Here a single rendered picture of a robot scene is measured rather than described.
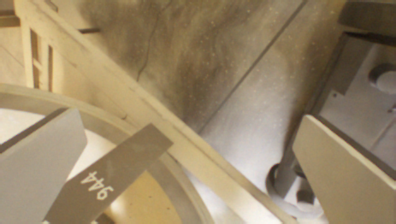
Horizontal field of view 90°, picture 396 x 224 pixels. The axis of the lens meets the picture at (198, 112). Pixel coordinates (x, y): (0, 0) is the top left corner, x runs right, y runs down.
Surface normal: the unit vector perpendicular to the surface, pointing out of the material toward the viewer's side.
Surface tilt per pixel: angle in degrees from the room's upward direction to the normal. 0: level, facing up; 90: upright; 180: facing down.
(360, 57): 45
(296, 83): 0
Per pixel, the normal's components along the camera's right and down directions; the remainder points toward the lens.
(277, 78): -0.47, 0.41
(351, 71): -0.95, 0.05
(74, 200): 0.46, -0.64
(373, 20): -0.85, 0.21
